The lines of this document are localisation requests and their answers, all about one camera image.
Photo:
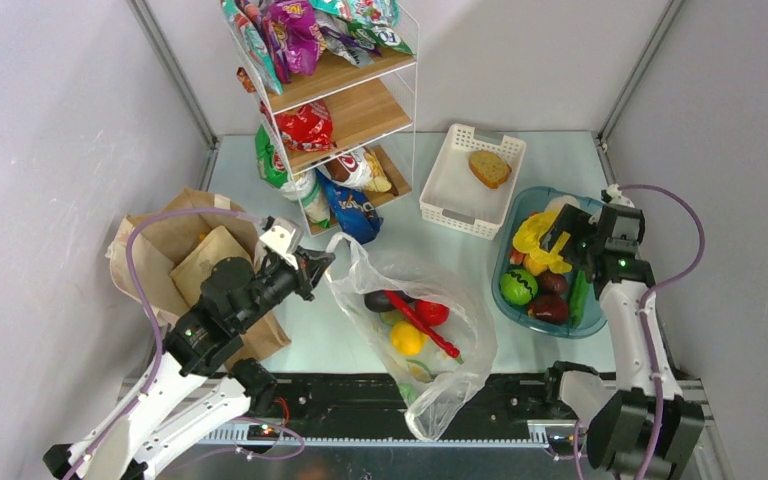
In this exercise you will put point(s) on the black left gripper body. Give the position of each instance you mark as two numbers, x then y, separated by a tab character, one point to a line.
284	278

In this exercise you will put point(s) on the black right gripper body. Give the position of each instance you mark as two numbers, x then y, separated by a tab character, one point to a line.
583	240

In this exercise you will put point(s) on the yellow toy cabbage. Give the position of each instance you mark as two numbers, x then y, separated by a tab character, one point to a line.
526	240

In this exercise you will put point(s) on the red toy pepper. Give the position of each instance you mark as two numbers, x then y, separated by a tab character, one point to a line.
447	347

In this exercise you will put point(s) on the yellow toy lemon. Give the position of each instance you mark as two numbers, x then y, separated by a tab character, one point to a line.
407	339

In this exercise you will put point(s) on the translucent plastic grocery bag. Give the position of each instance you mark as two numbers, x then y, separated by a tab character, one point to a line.
433	386

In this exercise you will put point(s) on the brown burlap tote bag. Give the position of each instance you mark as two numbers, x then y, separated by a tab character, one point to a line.
163	245

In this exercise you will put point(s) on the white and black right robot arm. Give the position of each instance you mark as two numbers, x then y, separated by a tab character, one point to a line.
643	427

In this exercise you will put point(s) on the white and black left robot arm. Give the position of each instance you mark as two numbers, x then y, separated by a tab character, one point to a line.
145	433

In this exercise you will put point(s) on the green toy cucumber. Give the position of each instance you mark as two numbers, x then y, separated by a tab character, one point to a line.
578	298

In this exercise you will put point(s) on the brown toy potato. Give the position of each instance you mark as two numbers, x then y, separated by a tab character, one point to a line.
552	283

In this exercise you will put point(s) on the blue snack bag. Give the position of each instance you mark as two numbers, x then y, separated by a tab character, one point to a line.
354	212

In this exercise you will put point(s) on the dark purple toy eggplant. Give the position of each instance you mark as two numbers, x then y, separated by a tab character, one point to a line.
379	302

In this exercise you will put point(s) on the dark red toy apple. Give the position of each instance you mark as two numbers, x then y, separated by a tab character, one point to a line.
548	308

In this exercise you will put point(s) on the green white chips bag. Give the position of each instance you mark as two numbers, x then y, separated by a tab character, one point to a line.
306	189

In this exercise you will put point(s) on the green toy ball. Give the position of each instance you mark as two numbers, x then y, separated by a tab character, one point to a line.
518	287

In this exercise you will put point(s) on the teal plastic tub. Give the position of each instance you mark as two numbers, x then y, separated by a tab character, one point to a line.
591	318

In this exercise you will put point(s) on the white red chips bag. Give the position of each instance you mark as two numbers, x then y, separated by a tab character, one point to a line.
359	169

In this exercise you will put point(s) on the slice of toasted bread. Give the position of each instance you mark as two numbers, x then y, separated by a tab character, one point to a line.
489	168

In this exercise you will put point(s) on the red snack bag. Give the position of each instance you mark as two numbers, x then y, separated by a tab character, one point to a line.
308	128

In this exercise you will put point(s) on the white plastic basket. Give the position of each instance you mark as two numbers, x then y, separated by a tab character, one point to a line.
467	198

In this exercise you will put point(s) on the green white snack bag top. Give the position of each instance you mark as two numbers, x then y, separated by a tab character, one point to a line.
358	30

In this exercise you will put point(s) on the purple snack bag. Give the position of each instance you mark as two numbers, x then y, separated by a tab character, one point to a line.
298	33

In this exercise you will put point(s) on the teal snack bag left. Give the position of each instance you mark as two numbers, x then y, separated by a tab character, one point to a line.
257	62

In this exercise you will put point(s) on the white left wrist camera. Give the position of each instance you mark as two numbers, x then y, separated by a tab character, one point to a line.
280	235

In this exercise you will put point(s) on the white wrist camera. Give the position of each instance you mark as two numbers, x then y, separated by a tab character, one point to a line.
613	195
280	235

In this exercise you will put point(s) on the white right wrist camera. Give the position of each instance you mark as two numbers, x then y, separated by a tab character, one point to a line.
613	195

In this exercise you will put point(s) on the white wire wooden shelf rack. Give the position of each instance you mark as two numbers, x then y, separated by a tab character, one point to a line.
367	105

